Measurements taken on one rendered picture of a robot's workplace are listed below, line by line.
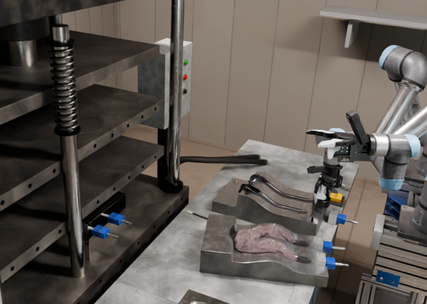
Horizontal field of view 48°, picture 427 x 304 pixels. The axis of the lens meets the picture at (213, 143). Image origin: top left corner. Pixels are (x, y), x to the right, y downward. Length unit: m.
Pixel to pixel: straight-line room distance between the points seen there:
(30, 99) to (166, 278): 0.85
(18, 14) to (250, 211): 1.37
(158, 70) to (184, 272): 1.00
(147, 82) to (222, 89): 2.26
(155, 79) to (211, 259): 0.97
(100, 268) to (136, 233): 0.27
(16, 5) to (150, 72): 1.21
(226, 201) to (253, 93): 2.38
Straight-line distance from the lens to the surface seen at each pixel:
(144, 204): 2.42
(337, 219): 2.36
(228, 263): 1.94
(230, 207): 2.29
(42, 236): 1.81
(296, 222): 2.21
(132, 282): 1.94
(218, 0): 4.52
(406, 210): 2.14
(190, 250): 2.09
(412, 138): 1.68
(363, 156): 1.64
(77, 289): 1.97
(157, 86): 2.45
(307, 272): 1.97
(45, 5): 1.43
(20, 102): 1.60
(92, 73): 1.85
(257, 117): 4.64
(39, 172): 1.69
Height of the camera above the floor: 2.08
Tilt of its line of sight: 25 degrees down
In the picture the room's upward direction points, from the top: 4 degrees clockwise
